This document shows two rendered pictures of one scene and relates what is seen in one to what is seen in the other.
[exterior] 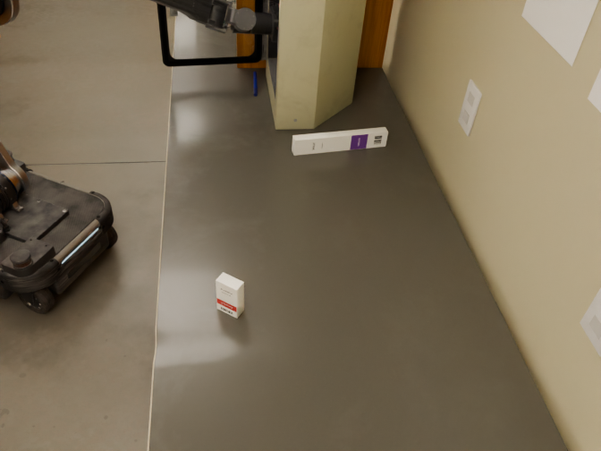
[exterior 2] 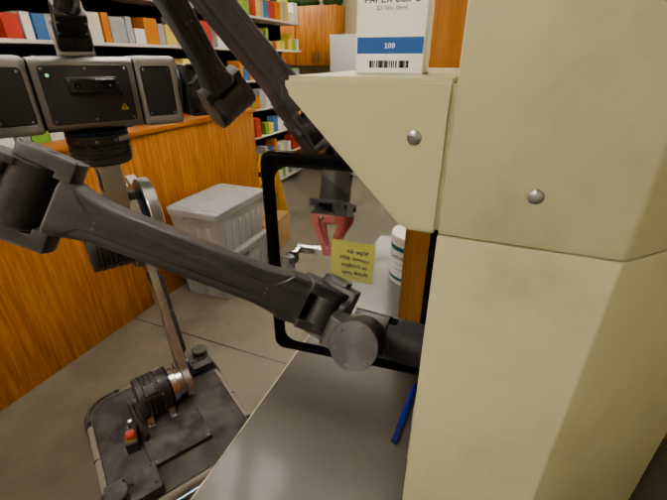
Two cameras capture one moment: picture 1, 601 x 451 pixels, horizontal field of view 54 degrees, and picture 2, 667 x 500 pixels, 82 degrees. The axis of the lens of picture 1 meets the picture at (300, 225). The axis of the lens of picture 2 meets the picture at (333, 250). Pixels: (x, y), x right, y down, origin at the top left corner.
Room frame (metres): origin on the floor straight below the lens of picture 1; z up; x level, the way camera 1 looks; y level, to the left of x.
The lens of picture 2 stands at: (1.17, 0.02, 1.52)
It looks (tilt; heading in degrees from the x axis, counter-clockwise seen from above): 26 degrees down; 33
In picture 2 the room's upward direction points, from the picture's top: straight up
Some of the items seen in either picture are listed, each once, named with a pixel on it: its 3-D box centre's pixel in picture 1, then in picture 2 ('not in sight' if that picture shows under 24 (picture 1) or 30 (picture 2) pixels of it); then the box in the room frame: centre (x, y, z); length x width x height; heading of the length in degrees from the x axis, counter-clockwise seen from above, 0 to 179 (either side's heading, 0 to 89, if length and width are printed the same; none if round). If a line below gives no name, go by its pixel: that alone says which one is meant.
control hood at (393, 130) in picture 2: not in sight; (409, 123); (1.56, 0.18, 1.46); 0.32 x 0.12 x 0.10; 11
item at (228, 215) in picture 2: not in sight; (221, 218); (2.89, 2.07, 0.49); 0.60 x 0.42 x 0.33; 11
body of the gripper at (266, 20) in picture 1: (264, 23); (414, 344); (1.57, 0.15, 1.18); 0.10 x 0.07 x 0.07; 13
